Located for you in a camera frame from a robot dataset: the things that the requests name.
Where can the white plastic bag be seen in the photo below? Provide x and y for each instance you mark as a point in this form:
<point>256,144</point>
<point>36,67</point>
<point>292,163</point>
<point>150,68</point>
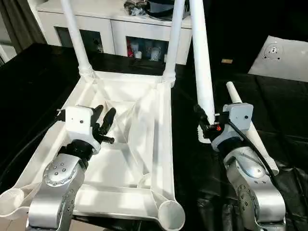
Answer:
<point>284,60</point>

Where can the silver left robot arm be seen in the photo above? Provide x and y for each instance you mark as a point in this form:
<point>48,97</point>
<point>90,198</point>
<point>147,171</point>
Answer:
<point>57,187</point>

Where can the thin white rod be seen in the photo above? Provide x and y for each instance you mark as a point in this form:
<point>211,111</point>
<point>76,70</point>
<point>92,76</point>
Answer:
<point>4,54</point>

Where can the grey bag on cabinet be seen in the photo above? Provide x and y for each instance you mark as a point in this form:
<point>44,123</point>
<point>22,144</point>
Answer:
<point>161,7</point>

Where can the small red item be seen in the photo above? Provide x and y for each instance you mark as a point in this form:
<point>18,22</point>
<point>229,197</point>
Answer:
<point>129,48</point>

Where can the small tan label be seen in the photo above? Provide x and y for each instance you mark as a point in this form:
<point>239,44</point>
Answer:
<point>226,61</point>

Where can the grey curtain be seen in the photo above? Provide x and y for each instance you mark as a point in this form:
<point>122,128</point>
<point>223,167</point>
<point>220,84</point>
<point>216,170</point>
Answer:
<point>19,24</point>

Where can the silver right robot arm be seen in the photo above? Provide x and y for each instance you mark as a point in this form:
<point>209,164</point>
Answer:
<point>252,192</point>

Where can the white plastic table leg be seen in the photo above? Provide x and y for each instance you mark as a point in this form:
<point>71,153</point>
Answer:
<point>257,139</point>
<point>77,38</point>
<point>202,62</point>
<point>174,43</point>

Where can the white plastic table top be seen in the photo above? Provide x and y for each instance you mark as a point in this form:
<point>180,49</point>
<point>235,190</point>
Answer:
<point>144,139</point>

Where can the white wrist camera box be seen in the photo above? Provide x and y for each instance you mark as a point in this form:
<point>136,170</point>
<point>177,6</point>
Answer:
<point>79,122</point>
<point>236,122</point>

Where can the black work mat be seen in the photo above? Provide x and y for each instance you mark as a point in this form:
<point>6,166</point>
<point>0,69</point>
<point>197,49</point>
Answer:
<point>57,86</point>

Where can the grey clutter pile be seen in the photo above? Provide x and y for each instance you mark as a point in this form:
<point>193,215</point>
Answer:
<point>135,7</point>

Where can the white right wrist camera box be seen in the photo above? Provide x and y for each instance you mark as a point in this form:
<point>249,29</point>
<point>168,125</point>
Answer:
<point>236,122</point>

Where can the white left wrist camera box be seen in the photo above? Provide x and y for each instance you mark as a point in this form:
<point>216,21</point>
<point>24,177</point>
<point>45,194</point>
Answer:
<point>79,122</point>

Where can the white cabinet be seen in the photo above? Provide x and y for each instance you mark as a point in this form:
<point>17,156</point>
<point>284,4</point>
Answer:
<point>96,24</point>

